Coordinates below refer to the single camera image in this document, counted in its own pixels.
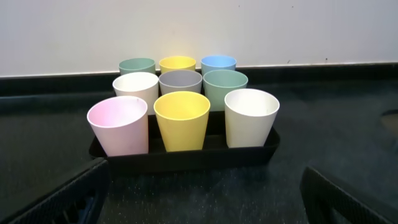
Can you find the pink cup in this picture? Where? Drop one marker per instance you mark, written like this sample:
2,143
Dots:
121,132

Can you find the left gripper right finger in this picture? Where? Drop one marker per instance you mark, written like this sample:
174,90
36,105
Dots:
329,202

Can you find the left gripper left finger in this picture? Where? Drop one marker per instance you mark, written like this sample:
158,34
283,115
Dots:
71,199

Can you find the yellow cup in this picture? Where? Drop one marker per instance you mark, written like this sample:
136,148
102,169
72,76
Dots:
183,127
177,63

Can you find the black tray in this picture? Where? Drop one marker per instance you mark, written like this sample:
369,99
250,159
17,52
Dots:
186,161

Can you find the white cup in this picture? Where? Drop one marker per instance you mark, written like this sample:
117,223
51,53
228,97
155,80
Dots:
136,85
248,124

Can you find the grey cup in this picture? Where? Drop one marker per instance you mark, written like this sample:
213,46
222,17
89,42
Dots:
180,81

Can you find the blue cup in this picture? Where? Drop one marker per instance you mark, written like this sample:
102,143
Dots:
217,63

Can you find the green cup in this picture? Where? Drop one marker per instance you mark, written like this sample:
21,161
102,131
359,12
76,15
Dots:
217,84
136,64

